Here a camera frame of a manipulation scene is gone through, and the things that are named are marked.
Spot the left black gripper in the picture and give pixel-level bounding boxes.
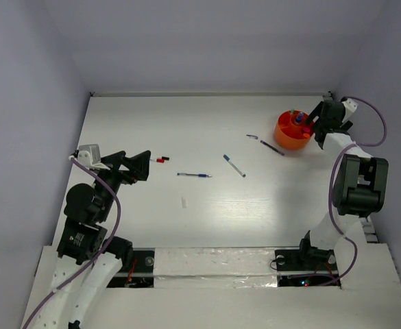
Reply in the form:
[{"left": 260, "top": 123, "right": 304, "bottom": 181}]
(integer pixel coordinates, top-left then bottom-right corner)
[{"left": 95, "top": 149, "right": 151, "bottom": 219}]

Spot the black capped white marker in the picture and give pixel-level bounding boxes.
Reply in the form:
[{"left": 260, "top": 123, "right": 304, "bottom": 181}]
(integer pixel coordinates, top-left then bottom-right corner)
[{"left": 154, "top": 156, "right": 170, "bottom": 161}]

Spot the blue capped white marker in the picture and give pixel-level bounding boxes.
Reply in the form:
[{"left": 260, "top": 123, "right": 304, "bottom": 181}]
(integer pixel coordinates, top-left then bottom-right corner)
[{"left": 223, "top": 154, "right": 246, "bottom": 178}]

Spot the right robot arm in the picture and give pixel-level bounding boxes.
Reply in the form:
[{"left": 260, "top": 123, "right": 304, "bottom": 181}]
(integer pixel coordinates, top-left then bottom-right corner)
[{"left": 296, "top": 97, "right": 389, "bottom": 269}]

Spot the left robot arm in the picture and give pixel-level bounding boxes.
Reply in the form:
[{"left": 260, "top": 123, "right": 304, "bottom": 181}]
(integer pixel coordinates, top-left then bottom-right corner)
[{"left": 23, "top": 144, "right": 151, "bottom": 328}]

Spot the orange round compartment container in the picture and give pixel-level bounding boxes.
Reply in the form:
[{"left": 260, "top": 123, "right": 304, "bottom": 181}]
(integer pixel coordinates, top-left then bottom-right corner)
[{"left": 273, "top": 110, "right": 314, "bottom": 150}]

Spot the blue ballpoint pen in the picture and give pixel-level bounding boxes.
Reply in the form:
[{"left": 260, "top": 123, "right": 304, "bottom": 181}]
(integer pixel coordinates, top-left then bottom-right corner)
[{"left": 176, "top": 173, "right": 212, "bottom": 178}]

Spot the clear pen cap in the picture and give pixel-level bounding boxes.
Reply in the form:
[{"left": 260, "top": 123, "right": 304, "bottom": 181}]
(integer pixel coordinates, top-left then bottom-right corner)
[{"left": 181, "top": 197, "right": 187, "bottom": 209}]

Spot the purple pen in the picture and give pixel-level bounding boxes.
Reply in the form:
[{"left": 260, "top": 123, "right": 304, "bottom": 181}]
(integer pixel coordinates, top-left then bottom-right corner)
[{"left": 260, "top": 140, "right": 285, "bottom": 156}]

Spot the small blue pen cap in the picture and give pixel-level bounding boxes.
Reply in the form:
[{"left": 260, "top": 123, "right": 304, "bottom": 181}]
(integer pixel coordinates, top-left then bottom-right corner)
[{"left": 246, "top": 134, "right": 258, "bottom": 140}]

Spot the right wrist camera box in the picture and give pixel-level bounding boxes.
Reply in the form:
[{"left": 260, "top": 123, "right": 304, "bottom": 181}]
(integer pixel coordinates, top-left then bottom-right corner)
[{"left": 341, "top": 97, "right": 358, "bottom": 123}]

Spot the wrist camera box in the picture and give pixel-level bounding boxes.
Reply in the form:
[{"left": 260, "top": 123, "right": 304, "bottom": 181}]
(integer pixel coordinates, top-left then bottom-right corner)
[
  {"left": 341, "top": 97, "right": 358, "bottom": 123},
  {"left": 69, "top": 144, "right": 101, "bottom": 169}
]

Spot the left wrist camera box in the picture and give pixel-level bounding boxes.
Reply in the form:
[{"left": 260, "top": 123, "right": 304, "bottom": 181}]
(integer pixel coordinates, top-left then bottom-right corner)
[{"left": 69, "top": 144, "right": 101, "bottom": 169}]

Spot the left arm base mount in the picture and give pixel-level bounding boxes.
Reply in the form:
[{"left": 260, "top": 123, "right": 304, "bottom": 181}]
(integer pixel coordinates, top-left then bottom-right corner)
[{"left": 107, "top": 248, "right": 155, "bottom": 289}]

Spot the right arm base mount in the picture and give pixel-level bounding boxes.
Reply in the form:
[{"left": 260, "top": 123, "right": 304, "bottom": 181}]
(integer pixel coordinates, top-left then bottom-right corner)
[{"left": 269, "top": 237, "right": 341, "bottom": 287}]

